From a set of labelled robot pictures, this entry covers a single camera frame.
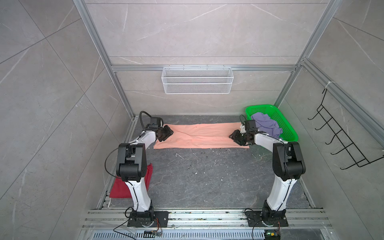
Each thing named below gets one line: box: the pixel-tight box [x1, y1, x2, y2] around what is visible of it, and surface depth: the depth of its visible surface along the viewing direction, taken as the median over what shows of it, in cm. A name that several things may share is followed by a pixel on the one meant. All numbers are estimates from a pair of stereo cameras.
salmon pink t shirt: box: [153, 122, 250, 150], surface depth 107 cm
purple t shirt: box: [251, 112, 283, 139], surface depth 116 cm
